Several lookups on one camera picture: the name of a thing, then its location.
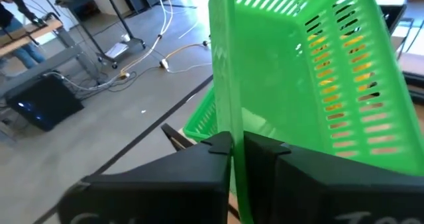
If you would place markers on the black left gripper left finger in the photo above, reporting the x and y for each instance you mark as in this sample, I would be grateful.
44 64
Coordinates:
165 194

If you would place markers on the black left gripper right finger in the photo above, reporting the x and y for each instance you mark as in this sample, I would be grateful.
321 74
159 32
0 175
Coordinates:
331 197

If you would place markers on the green plastic basket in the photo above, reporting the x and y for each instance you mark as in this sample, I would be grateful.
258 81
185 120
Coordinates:
275 68
202 121

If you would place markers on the yellow plastic basket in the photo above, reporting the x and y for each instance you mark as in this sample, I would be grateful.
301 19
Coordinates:
361 66

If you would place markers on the white power adapter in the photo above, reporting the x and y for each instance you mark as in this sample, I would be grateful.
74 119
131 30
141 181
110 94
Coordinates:
163 64

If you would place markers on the black computer case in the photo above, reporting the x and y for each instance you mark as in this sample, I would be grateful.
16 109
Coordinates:
46 101

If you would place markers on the white paper sheet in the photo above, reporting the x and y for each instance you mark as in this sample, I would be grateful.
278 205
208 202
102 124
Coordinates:
117 50

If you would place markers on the person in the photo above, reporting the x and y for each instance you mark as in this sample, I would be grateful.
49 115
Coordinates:
23 53

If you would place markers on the light wooden table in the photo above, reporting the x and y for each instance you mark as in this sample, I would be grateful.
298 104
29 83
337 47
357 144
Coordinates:
49 26

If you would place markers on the grey metal desk frame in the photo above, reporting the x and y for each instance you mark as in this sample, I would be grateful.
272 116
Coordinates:
49 63

